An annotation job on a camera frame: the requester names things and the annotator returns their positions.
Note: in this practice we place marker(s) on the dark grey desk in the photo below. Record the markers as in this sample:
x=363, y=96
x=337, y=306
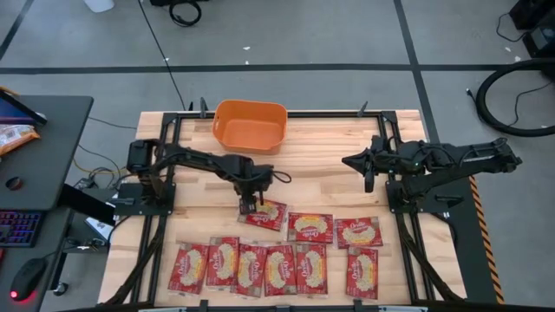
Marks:
x=54, y=242

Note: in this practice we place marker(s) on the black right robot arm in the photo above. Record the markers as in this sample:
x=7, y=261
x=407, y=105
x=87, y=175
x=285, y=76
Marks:
x=455, y=162

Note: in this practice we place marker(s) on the white container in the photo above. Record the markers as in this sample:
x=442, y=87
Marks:
x=99, y=4

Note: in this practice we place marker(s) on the black mat with hazard stripe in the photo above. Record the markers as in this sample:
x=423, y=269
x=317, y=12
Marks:
x=472, y=260

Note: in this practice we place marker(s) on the orange plastic basket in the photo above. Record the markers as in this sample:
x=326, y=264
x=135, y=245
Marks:
x=249, y=134

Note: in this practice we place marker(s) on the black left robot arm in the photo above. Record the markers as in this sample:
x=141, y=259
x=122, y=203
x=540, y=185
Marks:
x=191, y=157

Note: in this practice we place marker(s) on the backlit computer keyboard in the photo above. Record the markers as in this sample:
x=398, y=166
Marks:
x=19, y=227

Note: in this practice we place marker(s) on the black flat panel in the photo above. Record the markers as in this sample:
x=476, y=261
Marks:
x=86, y=203

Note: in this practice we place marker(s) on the small round black object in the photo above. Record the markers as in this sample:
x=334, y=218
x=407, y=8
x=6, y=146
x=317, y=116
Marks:
x=14, y=183

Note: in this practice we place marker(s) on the tilted computer screen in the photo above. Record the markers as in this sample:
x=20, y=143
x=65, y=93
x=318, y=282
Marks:
x=17, y=112

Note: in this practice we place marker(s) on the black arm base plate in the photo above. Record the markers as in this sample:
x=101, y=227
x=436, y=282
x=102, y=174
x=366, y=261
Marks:
x=433, y=203
x=130, y=203

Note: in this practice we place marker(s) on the black equipment box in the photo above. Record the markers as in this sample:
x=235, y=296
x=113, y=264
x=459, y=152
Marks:
x=539, y=26

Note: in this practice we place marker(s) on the black desk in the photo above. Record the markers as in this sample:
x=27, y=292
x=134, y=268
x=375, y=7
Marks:
x=52, y=147

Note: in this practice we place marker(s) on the black computer mouse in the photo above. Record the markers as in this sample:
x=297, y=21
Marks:
x=28, y=277

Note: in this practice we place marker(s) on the black frame clamp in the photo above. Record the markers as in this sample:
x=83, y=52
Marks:
x=362, y=109
x=203, y=108

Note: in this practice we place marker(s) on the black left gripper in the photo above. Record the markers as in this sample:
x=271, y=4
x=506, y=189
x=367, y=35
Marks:
x=253, y=175

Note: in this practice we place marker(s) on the white printed card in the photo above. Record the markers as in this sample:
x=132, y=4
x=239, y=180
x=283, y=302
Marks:
x=99, y=227

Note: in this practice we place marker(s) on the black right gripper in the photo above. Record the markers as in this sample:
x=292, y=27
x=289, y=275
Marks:
x=378, y=160

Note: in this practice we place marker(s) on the black caster wheel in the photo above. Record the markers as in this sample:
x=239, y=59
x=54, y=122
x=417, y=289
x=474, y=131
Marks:
x=60, y=289

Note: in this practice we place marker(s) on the orange snack bag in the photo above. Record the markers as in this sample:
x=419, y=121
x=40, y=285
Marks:
x=15, y=136

